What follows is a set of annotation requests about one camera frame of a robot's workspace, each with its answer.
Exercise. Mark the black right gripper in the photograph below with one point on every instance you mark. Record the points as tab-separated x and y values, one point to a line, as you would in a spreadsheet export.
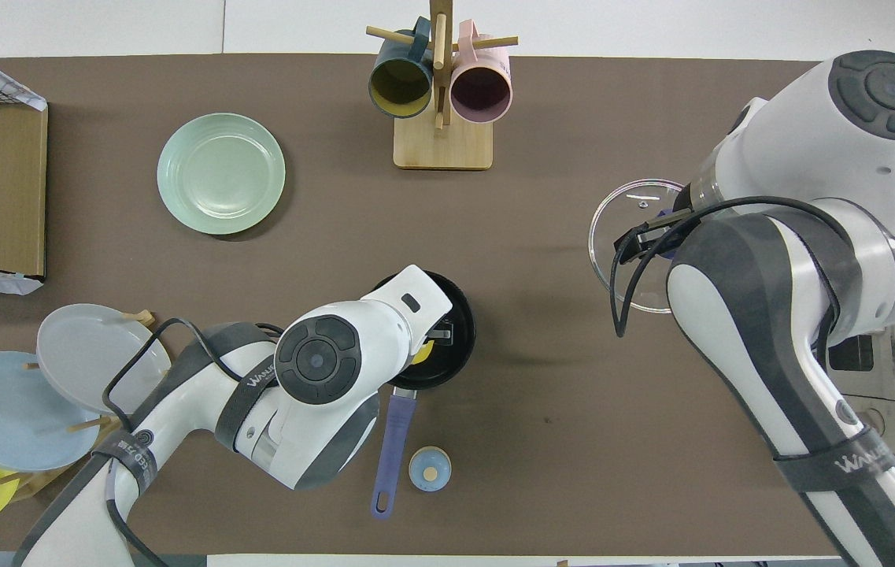
630	246

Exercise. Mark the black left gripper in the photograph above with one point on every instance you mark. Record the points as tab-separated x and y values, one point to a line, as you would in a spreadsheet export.
445	339

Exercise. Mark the glass lid purple knob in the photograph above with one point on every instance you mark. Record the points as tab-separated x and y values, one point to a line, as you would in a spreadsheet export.
624	209

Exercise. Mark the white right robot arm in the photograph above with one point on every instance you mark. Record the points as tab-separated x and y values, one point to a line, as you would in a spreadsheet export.
809	118

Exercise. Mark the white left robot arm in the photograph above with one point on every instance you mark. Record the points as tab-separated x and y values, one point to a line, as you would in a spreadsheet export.
317	358

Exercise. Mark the light green plate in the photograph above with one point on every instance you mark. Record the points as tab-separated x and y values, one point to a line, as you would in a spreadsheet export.
221	173

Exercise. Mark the grey plate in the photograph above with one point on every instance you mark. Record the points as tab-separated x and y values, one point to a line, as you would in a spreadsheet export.
85	354

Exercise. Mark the wooden plate rack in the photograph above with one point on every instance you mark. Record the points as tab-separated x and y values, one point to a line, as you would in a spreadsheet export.
46	480

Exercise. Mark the light blue plate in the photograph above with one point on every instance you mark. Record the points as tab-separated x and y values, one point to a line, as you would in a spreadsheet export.
6	417

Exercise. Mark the brown table mat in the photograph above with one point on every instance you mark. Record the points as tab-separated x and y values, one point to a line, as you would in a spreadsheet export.
541	236

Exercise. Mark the wooden mug tree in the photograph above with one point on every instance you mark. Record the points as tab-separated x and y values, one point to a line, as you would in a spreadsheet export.
443	150

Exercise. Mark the pink mug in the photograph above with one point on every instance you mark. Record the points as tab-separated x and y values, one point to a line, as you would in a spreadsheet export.
481	90

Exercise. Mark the dark blue mug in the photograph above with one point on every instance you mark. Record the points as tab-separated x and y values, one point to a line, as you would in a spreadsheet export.
400	83

